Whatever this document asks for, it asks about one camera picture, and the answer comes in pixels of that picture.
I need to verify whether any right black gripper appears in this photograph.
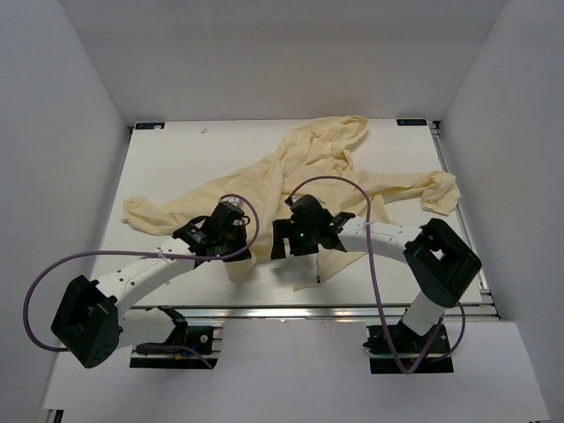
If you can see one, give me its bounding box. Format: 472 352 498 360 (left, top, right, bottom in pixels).
271 218 320 260

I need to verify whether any cream yellow jacket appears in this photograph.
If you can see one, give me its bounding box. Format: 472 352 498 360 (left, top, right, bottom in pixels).
122 115 461 279

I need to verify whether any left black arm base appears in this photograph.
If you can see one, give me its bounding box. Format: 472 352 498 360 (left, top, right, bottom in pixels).
130 323 223 370

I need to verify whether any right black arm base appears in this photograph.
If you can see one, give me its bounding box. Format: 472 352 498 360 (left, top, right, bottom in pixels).
363 324 454 375

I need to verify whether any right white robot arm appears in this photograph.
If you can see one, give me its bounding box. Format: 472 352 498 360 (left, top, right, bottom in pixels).
271 195 482 352

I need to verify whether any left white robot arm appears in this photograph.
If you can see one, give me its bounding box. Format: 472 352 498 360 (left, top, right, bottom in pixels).
51 201 251 368

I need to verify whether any right blue corner label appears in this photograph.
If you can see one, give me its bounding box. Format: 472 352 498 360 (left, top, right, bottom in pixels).
396 118 427 127

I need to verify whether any blue corner label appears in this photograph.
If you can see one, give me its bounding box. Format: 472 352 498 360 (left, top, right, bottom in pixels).
134 122 165 130
396 118 427 127

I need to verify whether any left blue corner label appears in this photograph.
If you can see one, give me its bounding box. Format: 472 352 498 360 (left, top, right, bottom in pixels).
134 122 165 130

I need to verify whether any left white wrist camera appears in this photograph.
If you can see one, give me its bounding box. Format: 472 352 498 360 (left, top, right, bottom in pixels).
221 197 244 209

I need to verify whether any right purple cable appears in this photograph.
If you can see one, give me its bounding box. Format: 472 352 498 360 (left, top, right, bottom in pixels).
286 174 467 375

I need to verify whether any purple cable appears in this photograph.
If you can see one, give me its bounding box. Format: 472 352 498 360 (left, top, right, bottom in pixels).
286 174 467 375
24 193 261 370

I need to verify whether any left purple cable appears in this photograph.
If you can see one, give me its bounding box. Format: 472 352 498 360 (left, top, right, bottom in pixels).
24 193 261 370

